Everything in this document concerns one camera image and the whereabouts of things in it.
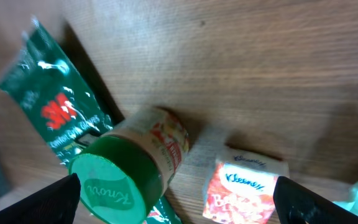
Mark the green 3M gloves package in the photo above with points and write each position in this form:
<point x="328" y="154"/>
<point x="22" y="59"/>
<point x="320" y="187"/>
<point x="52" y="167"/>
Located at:
<point x="60" y="104"/>

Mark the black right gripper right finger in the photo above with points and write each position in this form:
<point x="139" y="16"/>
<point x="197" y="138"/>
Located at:
<point x="296" y="204"/>

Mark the green lid seasoning jar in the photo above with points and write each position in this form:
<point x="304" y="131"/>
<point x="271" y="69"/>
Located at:
<point x="127" y="170"/>

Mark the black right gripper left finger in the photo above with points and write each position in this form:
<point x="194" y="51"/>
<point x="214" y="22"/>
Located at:
<point x="54" y="204"/>

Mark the red Kleenex tissue pack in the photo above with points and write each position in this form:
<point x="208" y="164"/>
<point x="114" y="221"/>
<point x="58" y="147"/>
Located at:
<point x="240" y="188"/>

